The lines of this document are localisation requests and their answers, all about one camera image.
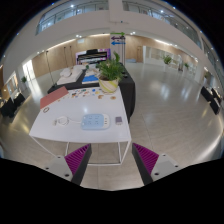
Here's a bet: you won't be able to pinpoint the small potted plant by doorway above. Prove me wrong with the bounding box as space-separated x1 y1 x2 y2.
20 76 28 89

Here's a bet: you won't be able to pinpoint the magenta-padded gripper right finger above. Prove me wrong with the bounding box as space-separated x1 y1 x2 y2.
131 142 184 186

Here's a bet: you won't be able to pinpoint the tall potted plant by wall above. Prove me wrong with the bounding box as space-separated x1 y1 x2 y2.
162 54 173 72

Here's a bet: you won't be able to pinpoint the light blue power strip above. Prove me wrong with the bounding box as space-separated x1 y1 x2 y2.
80 113 111 131

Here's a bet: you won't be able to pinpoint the ceiling lights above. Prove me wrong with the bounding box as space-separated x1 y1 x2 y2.
33 0 188 54

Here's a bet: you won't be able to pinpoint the pink flat board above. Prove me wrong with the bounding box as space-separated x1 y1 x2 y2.
39 85 70 111

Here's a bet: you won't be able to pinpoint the white coiled cable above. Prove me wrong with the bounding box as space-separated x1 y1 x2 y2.
52 115 83 127

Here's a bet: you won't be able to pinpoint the black chairs group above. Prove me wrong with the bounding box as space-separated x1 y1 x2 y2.
200 85 223 116
0 92 26 118

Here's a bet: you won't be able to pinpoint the blue flat book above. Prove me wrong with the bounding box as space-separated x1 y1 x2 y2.
81 74 101 85

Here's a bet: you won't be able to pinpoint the arrow direction sign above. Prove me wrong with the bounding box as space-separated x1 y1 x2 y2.
110 31 127 48

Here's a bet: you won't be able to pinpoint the black piano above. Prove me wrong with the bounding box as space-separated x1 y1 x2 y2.
75 48 112 66

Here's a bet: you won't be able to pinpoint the potted plant in striped pot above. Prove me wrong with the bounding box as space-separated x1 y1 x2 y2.
95 51 127 95

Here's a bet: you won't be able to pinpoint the white metal table frame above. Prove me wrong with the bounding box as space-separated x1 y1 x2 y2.
30 134 133 167

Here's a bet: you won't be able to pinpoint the black stand pole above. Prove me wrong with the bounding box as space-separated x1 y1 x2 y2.
45 50 56 88

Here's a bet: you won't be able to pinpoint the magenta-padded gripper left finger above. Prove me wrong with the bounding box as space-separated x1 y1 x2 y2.
42 143 93 186

